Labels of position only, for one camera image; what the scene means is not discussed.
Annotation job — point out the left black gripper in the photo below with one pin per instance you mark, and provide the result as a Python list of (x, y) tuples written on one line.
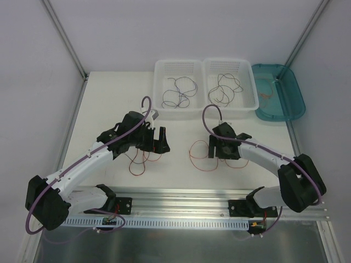
[(153, 141)]

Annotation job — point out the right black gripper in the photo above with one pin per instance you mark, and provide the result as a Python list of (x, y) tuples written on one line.
[(217, 148)]

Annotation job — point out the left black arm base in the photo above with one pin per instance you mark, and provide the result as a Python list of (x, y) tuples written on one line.
[(121, 206)]

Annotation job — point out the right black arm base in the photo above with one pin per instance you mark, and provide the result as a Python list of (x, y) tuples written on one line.
[(245, 209)]

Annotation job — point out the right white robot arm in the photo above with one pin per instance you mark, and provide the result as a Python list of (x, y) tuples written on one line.
[(300, 184)]

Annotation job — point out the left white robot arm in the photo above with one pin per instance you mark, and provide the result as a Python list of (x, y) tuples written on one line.
[(52, 199)]

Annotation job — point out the left white perforated basket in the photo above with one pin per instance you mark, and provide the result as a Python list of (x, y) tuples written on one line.
[(178, 92)]

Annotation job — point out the white perforated basket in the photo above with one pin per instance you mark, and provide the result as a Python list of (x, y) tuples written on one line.
[(178, 92), (230, 84)]

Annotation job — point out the right white perforated basket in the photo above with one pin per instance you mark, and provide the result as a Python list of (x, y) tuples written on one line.
[(230, 84)]

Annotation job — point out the teal plastic tray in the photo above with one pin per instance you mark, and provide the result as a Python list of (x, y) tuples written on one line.
[(280, 98)]

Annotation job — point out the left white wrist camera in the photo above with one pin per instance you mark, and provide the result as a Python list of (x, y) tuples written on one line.
[(152, 116)]

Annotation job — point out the aluminium mounting rail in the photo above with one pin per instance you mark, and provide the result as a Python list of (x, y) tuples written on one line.
[(179, 203)]

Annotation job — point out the slotted white cable duct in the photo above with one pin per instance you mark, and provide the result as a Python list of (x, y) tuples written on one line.
[(162, 223)]

